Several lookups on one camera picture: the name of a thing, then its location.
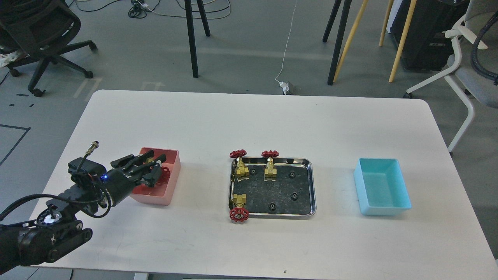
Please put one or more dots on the white grey office chair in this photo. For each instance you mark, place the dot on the white grey office chair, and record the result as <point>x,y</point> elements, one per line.
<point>460,74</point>

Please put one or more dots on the black tripod left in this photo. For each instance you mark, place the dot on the black tripod left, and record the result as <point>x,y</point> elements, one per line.
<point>191,33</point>

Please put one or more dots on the brass valve top left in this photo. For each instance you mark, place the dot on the brass valve top left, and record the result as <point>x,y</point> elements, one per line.
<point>241,171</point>

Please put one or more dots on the black cabinet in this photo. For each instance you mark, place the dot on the black cabinet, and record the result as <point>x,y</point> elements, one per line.
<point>426,47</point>

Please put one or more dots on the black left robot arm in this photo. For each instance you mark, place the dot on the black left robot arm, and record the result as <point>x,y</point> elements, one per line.
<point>56,231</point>

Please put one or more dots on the pink plastic box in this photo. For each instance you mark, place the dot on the pink plastic box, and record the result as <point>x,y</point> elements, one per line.
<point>160,195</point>

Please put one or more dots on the brass valve bottom left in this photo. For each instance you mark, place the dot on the brass valve bottom left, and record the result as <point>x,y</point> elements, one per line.
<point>238,212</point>

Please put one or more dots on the brass valve top middle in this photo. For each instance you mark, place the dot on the brass valve top middle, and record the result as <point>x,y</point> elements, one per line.
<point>270,171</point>

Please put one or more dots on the brass valve red handwheel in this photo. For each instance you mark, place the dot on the brass valve red handwheel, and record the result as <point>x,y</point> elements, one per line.
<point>165,175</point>

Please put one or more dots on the black tripod right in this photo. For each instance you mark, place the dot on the black tripod right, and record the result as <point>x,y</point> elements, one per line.
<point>340,35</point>

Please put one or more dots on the white power adapter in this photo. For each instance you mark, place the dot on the white power adapter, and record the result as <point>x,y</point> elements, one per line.
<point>288,88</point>

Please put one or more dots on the blue plastic box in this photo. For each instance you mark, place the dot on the blue plastic box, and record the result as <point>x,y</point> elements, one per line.
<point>380,187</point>

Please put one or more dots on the yellow wooden easel legs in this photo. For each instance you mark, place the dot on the yellow wooden easel legs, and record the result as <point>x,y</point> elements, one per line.
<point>345,48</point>

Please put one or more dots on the steel tray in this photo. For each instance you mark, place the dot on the steel tray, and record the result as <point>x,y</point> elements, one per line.
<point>261,193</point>

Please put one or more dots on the black tripod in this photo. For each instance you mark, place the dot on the black tripod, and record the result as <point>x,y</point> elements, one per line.
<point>191,33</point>
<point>340,35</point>

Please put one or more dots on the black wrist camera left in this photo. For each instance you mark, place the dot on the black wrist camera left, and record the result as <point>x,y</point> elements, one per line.
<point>83,171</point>

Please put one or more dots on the black office chair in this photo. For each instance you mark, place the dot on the black office chair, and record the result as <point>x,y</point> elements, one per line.
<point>43,29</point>

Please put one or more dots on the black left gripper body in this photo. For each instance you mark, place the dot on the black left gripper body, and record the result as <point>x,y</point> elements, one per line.
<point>117,185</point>

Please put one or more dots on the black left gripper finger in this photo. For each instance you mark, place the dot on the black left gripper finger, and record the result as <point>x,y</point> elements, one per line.
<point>141,161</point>
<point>137,173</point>

